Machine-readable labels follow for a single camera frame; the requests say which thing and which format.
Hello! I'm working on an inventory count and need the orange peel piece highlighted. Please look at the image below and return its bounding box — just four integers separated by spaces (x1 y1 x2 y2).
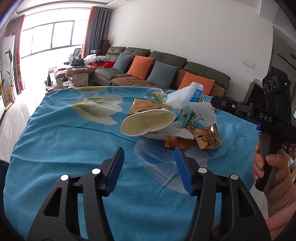
165 136 194 150

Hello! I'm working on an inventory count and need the crushed white paper cup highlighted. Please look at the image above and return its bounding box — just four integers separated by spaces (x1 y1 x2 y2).
120 108 177 137

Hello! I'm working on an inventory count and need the white tissue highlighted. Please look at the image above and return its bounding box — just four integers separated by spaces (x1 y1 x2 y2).
142 121 194 140

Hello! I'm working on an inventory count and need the gold foil snack wrapper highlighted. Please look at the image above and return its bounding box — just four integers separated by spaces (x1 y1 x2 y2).
127 98 173 115

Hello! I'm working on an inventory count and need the right hand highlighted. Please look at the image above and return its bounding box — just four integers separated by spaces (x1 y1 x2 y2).
252 141 290 188

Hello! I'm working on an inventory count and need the orange cushion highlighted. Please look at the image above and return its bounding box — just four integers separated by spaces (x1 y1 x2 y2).
177 71 216 96
127 55 154 80

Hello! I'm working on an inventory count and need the blue floral tablecloth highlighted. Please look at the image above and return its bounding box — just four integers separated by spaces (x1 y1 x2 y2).
3 86 262 241

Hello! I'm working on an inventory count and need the blue white plastic bottle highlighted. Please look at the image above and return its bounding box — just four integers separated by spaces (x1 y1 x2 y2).
189 82 204 102

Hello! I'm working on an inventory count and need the grey blue cushion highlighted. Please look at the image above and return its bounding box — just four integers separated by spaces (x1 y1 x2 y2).
146 60 178 89
112 52 133 73

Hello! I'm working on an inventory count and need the cluttered coffee table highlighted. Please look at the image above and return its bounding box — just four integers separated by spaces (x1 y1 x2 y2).
45 65 95 92

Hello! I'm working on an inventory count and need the green brown sectional sofa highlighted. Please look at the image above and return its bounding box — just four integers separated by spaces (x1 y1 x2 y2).
92 47 230 97

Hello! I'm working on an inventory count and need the tall potted plant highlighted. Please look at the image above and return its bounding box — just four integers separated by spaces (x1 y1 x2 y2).
1 48 20 103

